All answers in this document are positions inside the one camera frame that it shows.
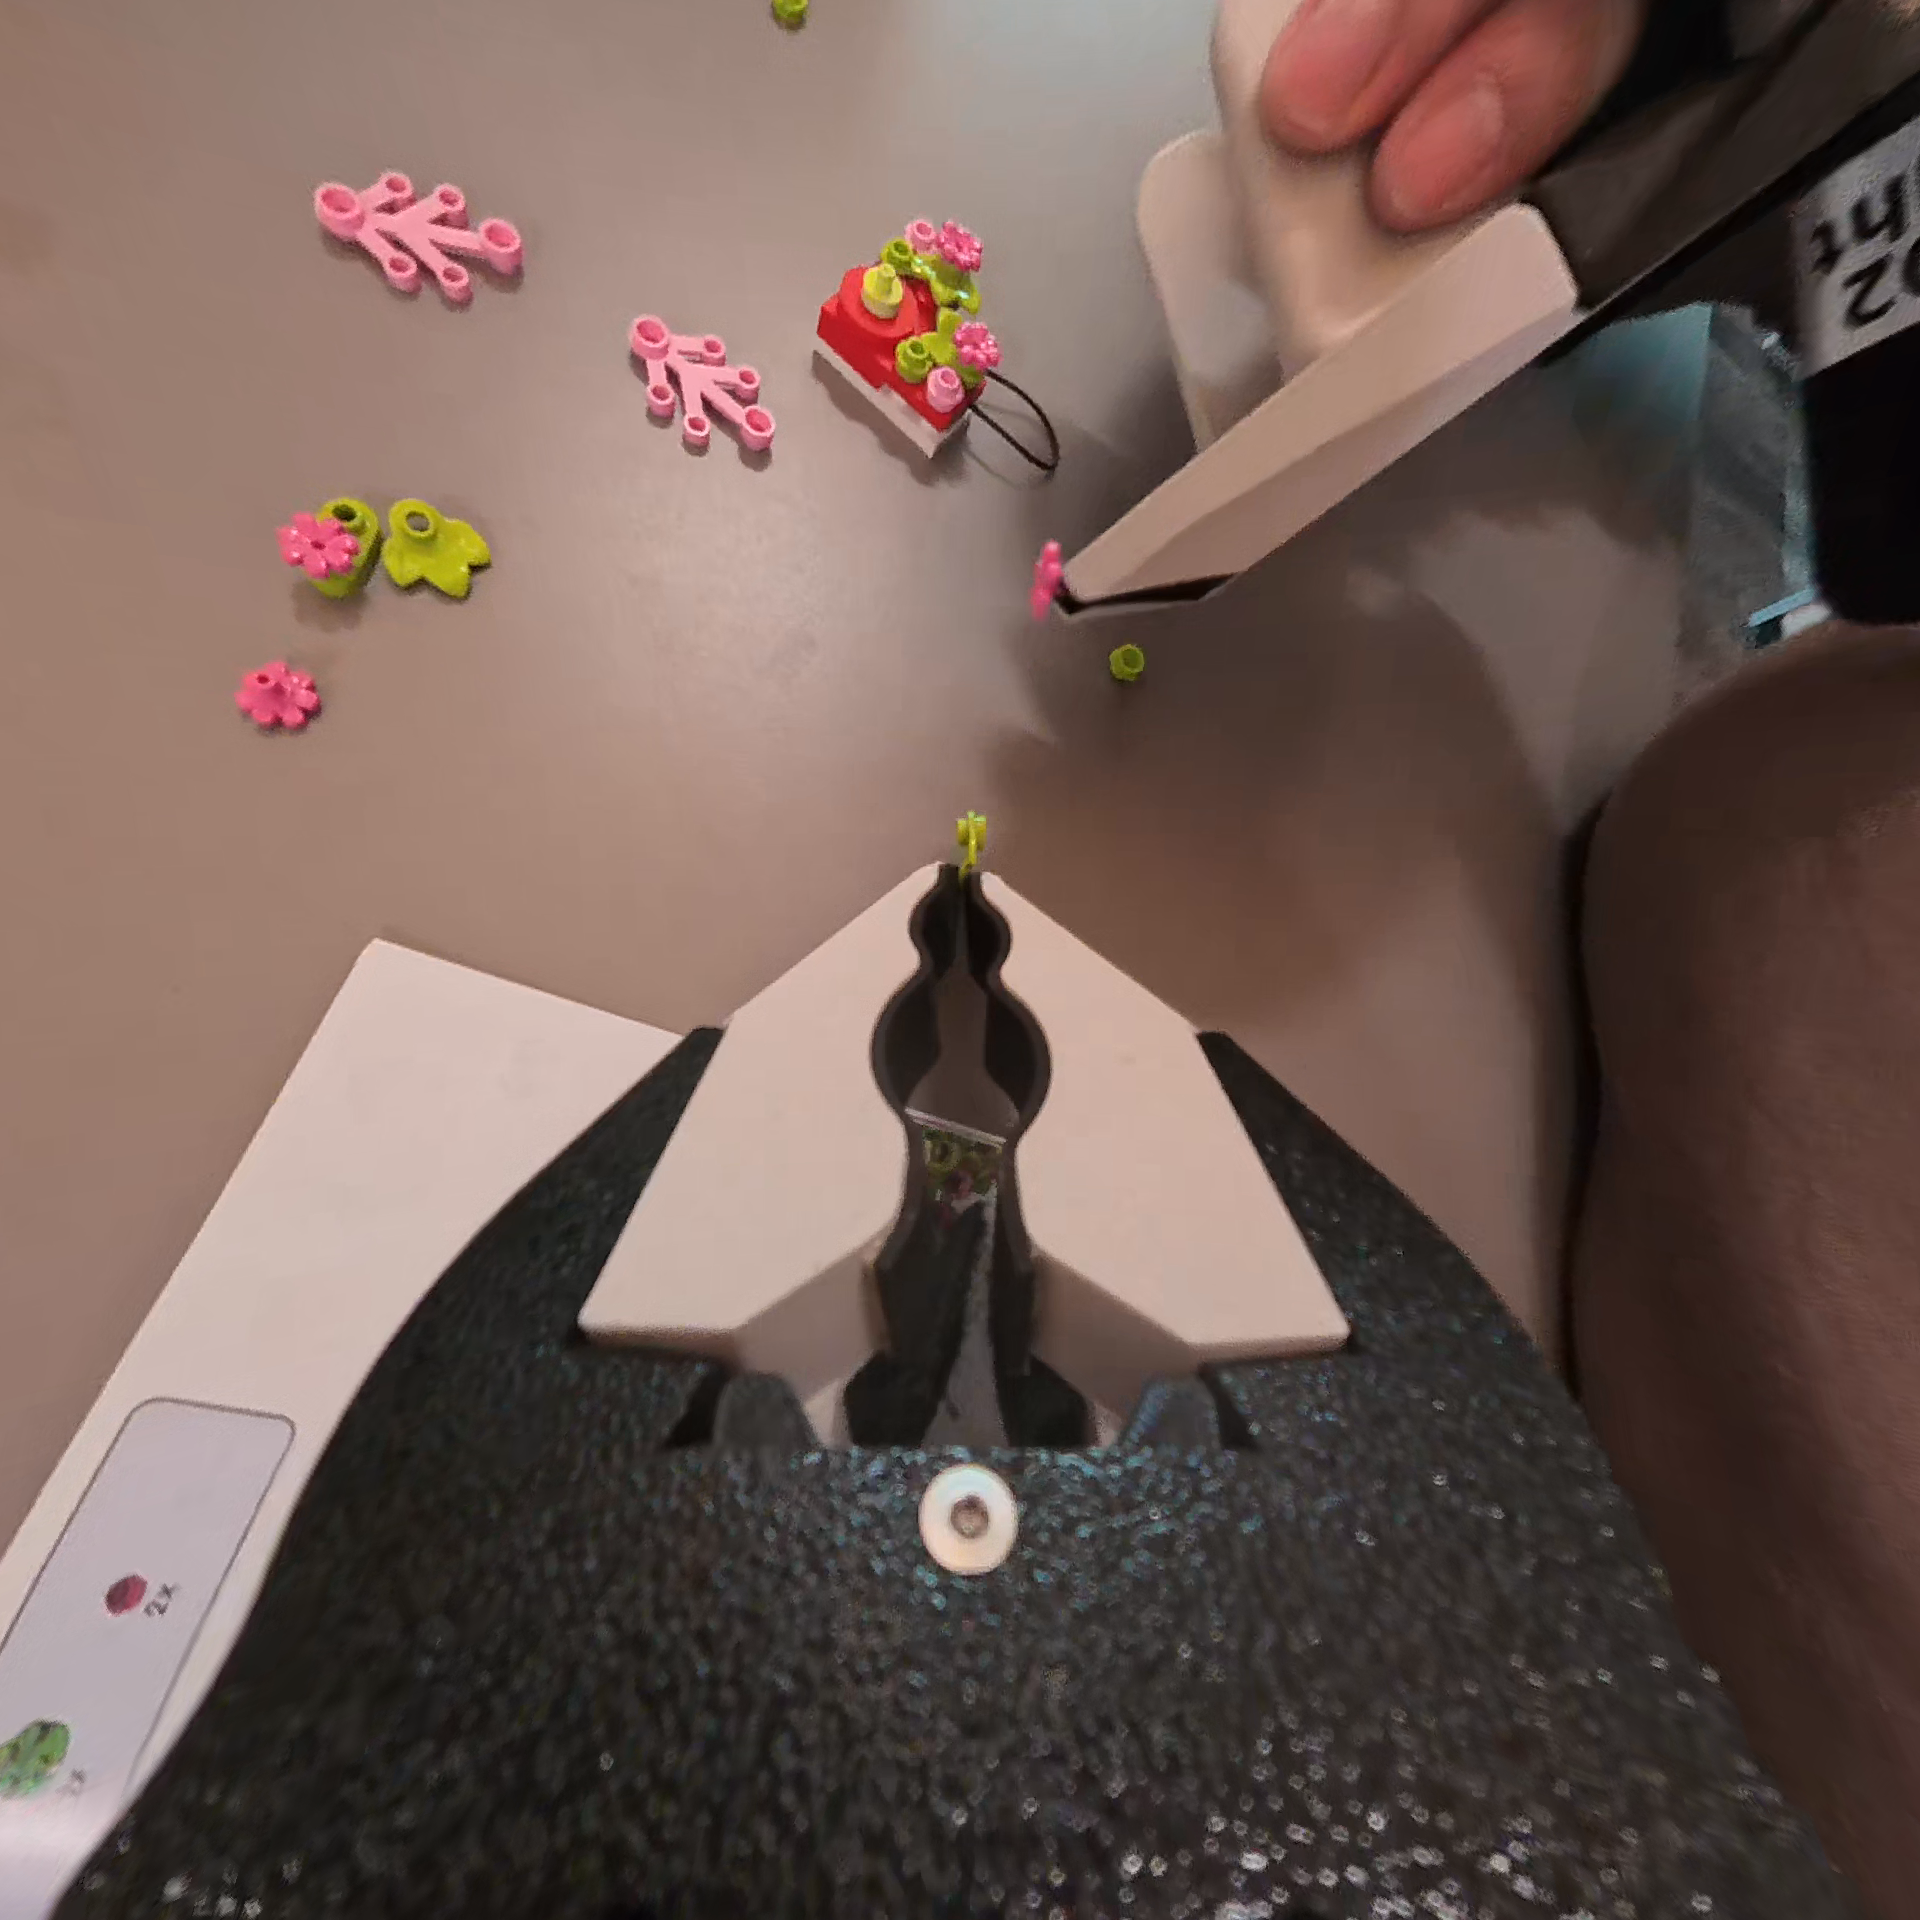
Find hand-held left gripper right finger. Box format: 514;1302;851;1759
966;866;1348;1426

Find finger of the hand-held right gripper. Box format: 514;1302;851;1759
1053;203;1581;620

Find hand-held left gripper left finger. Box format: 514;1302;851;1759
576;862;962;1442

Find white lego instruction booklet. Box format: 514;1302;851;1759
0;936;1007;1912

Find small red flowered lego assembly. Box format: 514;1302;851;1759
814;218;1003;458

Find pink lego branch piece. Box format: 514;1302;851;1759
311;168;528;307
627;311;779;455

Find person's right hand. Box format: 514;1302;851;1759
1256;0;1642;237

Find person's brown clothing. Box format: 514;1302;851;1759
1559;622;1920;1920

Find lime leaf with pink flower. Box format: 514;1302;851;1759
276;495;383;602

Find black cord loop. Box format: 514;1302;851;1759
960;368;1064;474

